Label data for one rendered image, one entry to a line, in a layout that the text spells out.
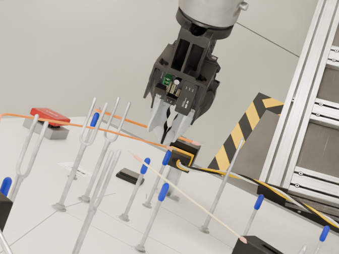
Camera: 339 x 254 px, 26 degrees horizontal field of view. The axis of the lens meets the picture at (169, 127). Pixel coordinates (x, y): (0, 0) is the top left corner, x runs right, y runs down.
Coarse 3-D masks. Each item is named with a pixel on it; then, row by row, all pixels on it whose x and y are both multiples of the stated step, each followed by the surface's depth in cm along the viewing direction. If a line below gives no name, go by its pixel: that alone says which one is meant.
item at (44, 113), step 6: (36, 108) 119; (42, 108) 121; (48, 108) 123; (42, 114) 118; (48, 114) 118; (54, 114) 120; (60, 114) 122; (60, 120) 118; (66, 120) 120; (54, 126) 120
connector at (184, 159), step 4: (172, 152) 106; (176, 152) 106; (180, 152) 107; (188, 152) 109; (172, 156) 106; (176, 156) 106; (180, 156) 106; (184, 156) 106; (188, 156) 107; (172, 160) 106; (176, 160) 106; (180, 160) 106; (184, 160) 106; (188, 160) 106; (168, 164) 106; (172, 164) 106; (176, 164) 106; (184, 164) 106; (188, 164) 106
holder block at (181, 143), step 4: (180, 136) 113; (176, 140) 109; (180, 140) 110; (192, 140) 114; (172, 144) 109; (176, 144) 109; (180, 144) 109; (184, 144) 109; (188, 144) 109; (192, 144) 111; (180, 148) 109; (184, 148) 109; (188, 148) 109; (192, 148) 109; (196, 148) 109; (192, 152) 109; (196, 152) 109; (196, 156) 113; (192, 160) 109; (192, 164) 111; (176, 168) 109; (188, 172) 109
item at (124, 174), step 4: (124, 168) 114; (120, 172) 112; (124, 172) 112; (128, 172) 113; (132, 172) 114; (116, 176) 112; (120, 176) 112; (124, 176) 112; (128, 176) 112; (132, 176) 112; (136, 176) 112; (128, 180) 111; (132, 180) 111; (136, 180) 112; (140, 184) 112
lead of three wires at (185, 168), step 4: (180, 164) 103; (180, 168) 103; (184, 168) 102; (188, 168) 101; (192, 168) 101; (196, 168) 101; (200, 168) 101; (204, 168) 101; (208, 168) 101; (200, 172) 101; (204, 172) 101; (208, 172) 100; (212, 172) 100; (216, 172) 100; (220, 172) 100; (224, 172) 100; (232, 172) 100
